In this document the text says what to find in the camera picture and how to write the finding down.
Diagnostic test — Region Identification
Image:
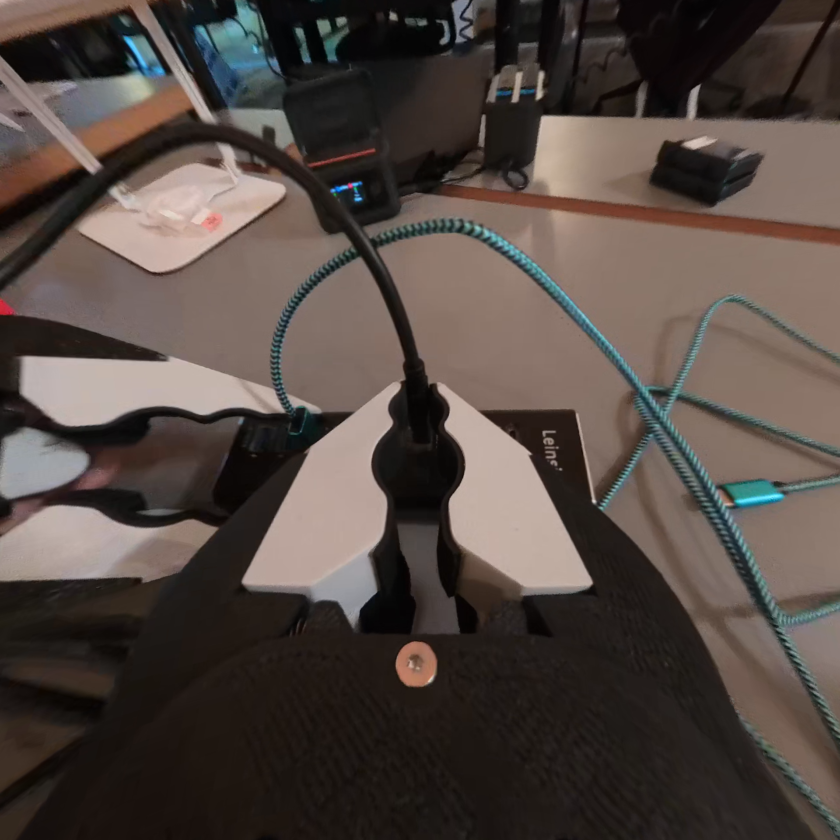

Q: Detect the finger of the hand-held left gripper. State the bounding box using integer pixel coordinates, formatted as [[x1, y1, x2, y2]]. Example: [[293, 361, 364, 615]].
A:
[[0, 356, 322, 454], [0, 487, 228, 583]]

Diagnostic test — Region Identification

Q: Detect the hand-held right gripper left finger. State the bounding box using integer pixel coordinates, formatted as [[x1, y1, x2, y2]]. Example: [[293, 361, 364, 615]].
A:
[[241, 381, 403, 632]]

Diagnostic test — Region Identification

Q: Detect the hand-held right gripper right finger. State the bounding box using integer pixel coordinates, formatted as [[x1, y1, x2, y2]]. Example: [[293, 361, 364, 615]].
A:
[[433, 381, 596, 621]]

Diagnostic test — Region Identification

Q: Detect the black usb hub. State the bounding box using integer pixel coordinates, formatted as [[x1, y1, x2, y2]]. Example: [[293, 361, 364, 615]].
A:
[[213, 409, 596, 521]]

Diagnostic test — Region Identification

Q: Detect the black usb cable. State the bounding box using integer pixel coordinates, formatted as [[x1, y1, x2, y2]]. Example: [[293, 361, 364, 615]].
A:
[[0, 121, 439, 455]]

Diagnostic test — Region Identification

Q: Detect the clear plastic bag pink label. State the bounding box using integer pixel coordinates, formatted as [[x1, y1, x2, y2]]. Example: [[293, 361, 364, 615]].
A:
[[131, 184, 224, 241]]

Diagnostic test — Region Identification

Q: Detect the clear acrylic stand leg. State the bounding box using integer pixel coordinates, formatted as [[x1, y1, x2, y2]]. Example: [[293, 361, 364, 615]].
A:
[[0, 56, 135, 206], [140, 0, 241, 191]]

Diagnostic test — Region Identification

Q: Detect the black charger case red stripe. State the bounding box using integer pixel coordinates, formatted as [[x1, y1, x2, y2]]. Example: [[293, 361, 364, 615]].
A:
[[282, 69, 403, 228]]

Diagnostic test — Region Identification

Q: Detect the black battery charger case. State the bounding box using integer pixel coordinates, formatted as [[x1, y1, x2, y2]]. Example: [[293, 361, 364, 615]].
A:
[[482, 63, 547, 173]]

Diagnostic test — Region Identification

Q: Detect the white rounded base plate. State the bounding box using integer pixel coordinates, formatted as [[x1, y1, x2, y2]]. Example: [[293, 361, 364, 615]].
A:
[[77, 161, 288, 275]]

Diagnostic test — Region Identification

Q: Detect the teal braided cable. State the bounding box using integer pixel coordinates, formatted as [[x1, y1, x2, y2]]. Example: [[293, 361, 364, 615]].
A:
[[271, 218, 840, 840], [597, 294, 840, 629]]

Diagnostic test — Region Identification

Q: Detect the thin black charger cable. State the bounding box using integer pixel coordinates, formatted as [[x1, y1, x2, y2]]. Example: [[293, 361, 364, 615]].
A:
[[445, 152, 530, 193]]

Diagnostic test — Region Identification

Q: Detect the black camera battery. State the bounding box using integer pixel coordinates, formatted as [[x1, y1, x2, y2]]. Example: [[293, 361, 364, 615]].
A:
[[650, 164, 750, 206], [658, 134, 766, 179]]

